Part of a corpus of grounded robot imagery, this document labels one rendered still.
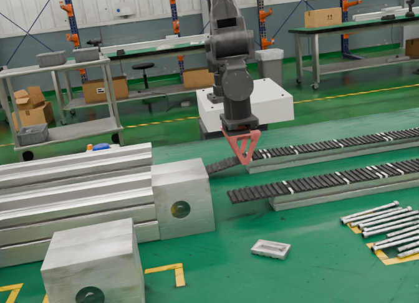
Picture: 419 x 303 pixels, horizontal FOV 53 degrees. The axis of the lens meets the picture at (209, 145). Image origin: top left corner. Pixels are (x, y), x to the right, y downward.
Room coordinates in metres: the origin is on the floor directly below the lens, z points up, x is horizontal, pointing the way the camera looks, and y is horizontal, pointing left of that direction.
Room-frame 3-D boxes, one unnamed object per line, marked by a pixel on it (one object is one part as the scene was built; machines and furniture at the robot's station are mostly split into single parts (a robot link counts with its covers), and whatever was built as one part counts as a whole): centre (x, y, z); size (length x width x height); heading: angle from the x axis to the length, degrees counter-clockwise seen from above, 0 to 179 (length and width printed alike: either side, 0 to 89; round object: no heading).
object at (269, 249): (0.53, -0.07, 0.78); 0.05 x 0.03 x 0.01; 58
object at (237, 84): (0.82, -0.07, 1.02); 0.12 x 0.09 x 0.12; 179
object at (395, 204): (0.61, -0.24, 0.78); 0.11 x 0.01 x 0.01; 105
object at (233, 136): (0.85, -0.07, 0.85); 0.07 x 0.07 x 0.09; 7
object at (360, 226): (0.57, -0.26, 0.78); 0.11 x 0.01 x 0.01; 104
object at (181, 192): (0.67, 0.06, 0.83); 0.12 x 0.09 x 0.10; 6
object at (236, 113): (0.86, -0.07, 0.92); 0.10 x 0.07 x 0.07; 7
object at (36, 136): (3.73, 1.29, 0.50); 1.03 x 0.55 x 1.01; 107
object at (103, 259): (0.46, 0.16, 0.83); 0.11 x 0.10 x 0.10; 8
